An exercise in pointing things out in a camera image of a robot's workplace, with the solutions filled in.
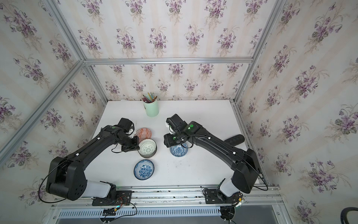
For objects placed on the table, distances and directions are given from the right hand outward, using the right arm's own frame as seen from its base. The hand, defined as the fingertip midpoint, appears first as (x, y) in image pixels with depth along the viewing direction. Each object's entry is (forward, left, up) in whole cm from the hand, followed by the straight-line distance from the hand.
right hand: (169, 141), depth 76 cm
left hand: (-1, +18, -9) cm, 20 cm away
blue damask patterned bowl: (+2, -5, -17) cm, 17 cm away
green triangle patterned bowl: (+2, +15, -13) cm, 20 cm away
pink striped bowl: (-4, +13, -11) cm, 18 cm away
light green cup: (+33, +17, -10) cm, 38 cm away
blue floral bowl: (-11, +16, -16) cm, 24 cm away
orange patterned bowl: (+13, +21, -14) cm, 28 cm away
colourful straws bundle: (+40, +19, -5) cm, 45 cm away
